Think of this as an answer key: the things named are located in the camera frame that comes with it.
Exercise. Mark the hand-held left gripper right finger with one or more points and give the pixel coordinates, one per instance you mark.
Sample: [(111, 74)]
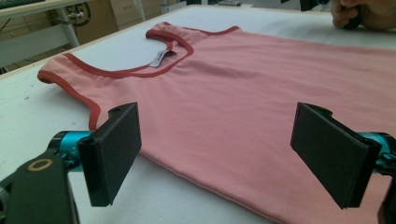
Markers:
[(333, 155)]

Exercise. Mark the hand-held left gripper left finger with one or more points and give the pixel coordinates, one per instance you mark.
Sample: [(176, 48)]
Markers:
[(109, 155)]

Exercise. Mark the pink tank top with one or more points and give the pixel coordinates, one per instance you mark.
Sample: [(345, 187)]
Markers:
[(233, 109)]

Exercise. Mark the white foam mat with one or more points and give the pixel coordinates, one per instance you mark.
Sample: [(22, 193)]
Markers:
[(155, 193)]

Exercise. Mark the white desk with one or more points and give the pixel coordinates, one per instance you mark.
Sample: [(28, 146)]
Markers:
[(67, 28)]

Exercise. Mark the cardboard box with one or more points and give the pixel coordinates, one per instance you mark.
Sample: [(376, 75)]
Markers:
[(96, 21)]

